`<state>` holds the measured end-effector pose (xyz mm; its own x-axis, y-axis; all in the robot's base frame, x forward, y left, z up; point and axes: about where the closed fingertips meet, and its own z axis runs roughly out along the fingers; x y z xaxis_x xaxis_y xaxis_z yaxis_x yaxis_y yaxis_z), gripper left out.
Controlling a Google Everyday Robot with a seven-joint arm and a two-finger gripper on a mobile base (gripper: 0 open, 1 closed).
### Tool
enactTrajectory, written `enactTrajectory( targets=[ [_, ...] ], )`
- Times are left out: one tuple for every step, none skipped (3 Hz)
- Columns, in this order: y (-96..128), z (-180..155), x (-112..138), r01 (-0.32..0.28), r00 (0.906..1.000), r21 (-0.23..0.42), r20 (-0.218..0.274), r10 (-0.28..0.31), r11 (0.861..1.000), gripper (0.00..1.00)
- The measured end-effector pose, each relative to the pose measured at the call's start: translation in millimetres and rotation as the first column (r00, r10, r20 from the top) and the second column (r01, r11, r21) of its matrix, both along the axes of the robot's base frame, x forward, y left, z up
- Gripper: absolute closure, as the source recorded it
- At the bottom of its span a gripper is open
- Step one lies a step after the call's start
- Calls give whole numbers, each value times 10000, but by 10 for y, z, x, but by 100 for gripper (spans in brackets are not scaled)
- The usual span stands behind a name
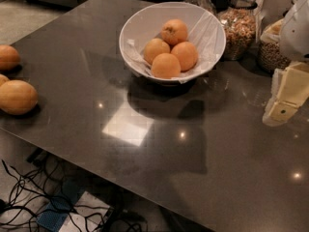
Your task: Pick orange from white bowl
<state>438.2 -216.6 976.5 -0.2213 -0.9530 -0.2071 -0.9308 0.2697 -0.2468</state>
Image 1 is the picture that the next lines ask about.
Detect white paper bowl liner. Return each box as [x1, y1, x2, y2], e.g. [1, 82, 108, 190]
[125, 9, 226, 84]

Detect white bowl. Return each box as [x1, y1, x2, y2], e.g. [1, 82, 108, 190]
[118, 1, 227, 85]

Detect black cables on floor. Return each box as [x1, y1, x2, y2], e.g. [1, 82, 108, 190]
[0, 152, 149, 232]

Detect large orange on table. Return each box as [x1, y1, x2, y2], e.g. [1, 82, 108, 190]
[0, 80, 38, 115]

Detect glass jar of grains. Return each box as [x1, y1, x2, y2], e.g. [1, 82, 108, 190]
[258, 0, 309, 73]

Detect white paper on floor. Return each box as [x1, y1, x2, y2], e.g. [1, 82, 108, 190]
[59, 191, 113, 232]

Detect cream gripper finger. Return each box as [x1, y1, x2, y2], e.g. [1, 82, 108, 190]
[263, 62, 309, 127]

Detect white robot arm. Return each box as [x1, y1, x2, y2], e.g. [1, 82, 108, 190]
[263, 0, 309, 127]

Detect glass jar of nuts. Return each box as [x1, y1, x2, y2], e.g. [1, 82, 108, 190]
[218, 0, 258, 61]

